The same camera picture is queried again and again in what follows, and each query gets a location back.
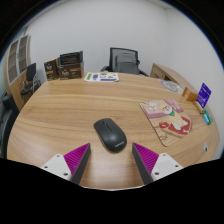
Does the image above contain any white printed paper sheet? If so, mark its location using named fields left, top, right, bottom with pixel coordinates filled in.
left=83, top=71, right=120, bottom=83

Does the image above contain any purple card package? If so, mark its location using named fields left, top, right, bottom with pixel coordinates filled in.
left=196, top=82, right=212, bottom=109

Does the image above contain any small black chair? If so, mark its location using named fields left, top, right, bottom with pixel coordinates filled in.
left=20, top=62, right=42, bottom=96

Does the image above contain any black mesh office chair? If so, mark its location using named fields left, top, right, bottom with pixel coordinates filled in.
left=99, top=47, right=150, bottom=77

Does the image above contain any orange-brown small box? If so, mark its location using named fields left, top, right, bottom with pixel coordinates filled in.
left=182, top=87, right=199, bottom=103

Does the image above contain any large brown cardboard box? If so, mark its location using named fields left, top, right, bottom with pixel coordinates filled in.
left=57, top=61, right=85, bottom=80

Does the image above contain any green small package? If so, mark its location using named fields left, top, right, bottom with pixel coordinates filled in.
left=203, top=109, right=214, bottom=123

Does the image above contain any small brown cardboard box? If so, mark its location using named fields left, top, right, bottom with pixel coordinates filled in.
left=43, top=58, right=60, bottom=81

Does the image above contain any grey backpack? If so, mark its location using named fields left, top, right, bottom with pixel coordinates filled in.
left=114, top=53, right=140, bottom=75

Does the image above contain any blue small package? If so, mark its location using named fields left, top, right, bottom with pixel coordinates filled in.
left=202, top=113, right=211, bottom=126

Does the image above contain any wooden shelf unit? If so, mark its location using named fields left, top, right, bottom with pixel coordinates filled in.
left=3, top=34, right=33, bottom=111

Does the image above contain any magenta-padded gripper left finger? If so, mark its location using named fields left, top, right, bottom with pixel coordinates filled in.
left=40, top=142, right=92, bottom=185

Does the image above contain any black open box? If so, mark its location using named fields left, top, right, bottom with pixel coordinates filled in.
left=59, top=50, right=84, bottom=66

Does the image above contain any cartoon dog print mouse pad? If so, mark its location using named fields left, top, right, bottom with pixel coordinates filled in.
left=139, top=98, right=193, bottom=148

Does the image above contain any wooden side desk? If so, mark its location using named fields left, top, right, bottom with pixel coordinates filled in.
left=149, top=63, right=198, bottom=94

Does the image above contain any black computer mouse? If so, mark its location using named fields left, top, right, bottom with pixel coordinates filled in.
left=93, top=117, right=128, bottom=153

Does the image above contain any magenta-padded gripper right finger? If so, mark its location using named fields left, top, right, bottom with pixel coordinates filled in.
left=132, top=142, right=184, bottom=185

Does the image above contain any dark office chair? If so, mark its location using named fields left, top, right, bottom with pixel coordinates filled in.
left=0, top=93, right=19, bottom=158

